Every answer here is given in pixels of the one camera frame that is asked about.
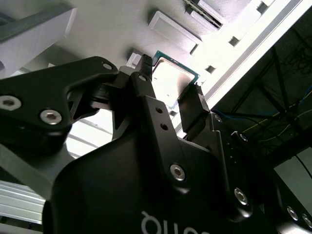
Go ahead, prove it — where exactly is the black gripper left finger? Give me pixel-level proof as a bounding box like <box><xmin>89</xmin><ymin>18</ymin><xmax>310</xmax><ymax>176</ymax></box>
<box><xmin>0</xmin><ymin>55</ymin><xmax>195</xmax><ymax>195</ymax></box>

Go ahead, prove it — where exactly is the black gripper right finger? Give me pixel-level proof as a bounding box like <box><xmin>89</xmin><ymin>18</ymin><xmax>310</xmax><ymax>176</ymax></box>
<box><xmin>177</xmin><ymin>83</ymin><xmax>312</xmax><ymax>234</ymax></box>

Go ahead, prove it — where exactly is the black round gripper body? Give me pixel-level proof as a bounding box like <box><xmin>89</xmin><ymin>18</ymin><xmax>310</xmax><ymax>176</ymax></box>
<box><xmin>43</xmin><ymin>135</ymin><xmax>276</xmax><ymax>234</ymax></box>

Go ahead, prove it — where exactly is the silver green CPU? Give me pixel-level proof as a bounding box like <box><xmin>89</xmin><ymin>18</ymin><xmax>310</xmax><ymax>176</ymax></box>
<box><xmin>152</xmin><ymin>50</ymin><xmax>202</xmax><ymax>109</ymax></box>

